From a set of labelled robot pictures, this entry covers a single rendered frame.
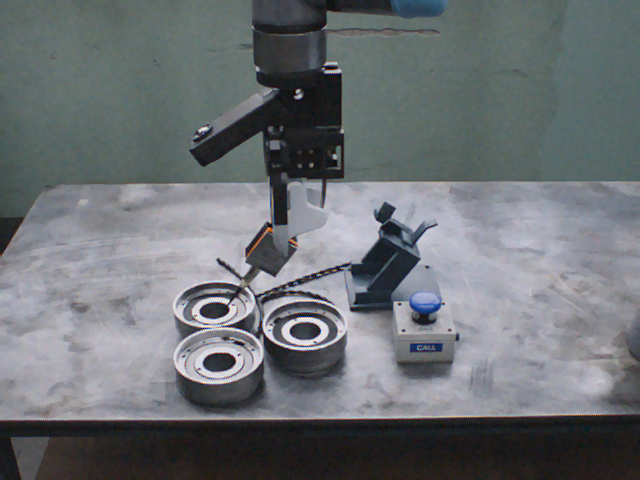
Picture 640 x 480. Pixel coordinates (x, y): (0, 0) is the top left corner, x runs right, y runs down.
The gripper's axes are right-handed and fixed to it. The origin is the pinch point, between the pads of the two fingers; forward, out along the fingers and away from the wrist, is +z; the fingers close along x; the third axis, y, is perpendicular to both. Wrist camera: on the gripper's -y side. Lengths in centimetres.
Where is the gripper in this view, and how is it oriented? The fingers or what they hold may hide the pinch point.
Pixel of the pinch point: (277, 239)
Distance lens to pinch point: 94.6
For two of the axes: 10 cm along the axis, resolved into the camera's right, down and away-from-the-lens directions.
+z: 0.1, 8.7, 4.9
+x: -1.3, -4.8, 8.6
